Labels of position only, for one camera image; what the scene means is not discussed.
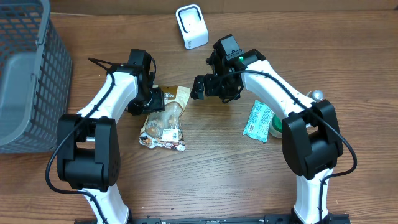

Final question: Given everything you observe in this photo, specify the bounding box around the brown snack pouch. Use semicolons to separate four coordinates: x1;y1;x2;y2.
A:
139;86;190;151

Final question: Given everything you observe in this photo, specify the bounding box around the teal wipes packet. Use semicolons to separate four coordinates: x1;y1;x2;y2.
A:
243;100;274;143

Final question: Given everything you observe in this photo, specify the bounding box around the green lid jar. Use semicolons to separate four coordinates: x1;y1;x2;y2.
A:
269;114;283;138

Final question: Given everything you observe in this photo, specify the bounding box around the yellow dish soap bottle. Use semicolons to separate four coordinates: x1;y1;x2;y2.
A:
306;90;325;102

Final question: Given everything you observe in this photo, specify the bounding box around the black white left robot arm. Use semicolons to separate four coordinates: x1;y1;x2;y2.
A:
50;49;165;223

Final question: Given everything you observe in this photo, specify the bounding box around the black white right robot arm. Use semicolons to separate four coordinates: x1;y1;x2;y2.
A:
190;35;350;223

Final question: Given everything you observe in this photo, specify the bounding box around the white barcode scanner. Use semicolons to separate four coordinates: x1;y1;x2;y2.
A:
175;4;209;50

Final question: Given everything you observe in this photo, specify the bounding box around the grey plastic basket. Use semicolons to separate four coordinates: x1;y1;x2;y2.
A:
1;0;73;154

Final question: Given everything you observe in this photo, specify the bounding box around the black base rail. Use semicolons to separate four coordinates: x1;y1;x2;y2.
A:
74;213;352;224

